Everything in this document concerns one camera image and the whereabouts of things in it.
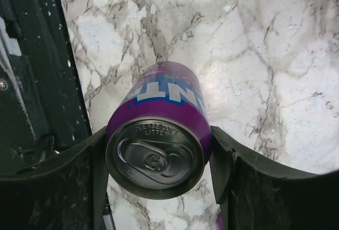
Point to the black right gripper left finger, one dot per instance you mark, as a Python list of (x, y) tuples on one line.
[(66, 191)]

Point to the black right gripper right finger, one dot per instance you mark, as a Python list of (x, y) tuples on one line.
[(255, 192)]

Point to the purple soda can front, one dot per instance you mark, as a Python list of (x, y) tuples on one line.
[(159, 138)]

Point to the purple soda can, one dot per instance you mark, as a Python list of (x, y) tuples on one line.
[(221, 221), (159, 138)]

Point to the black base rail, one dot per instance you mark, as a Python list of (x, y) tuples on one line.
[(42, 104)]

